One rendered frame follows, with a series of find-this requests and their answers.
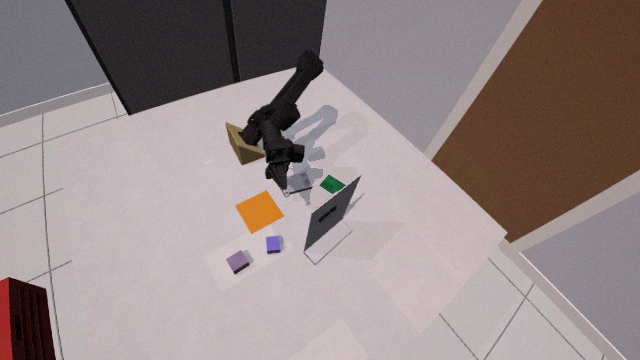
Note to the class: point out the orange flat square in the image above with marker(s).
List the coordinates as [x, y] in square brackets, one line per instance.
[259, 211]

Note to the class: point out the green flat square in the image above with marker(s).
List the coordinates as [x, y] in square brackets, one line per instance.
[331, 184]

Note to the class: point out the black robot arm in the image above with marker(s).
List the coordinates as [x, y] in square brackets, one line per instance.
[281, 112]

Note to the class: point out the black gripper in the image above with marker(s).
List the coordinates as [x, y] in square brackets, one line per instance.
[278, 162]

